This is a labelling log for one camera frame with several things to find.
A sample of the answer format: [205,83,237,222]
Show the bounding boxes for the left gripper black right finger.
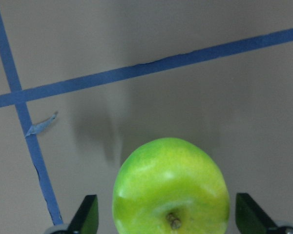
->
[235,193,278,234]

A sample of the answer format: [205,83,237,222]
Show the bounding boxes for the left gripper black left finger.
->
[67,195,99,234]

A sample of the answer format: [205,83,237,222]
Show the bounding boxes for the green apple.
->
[112,137,230,234]

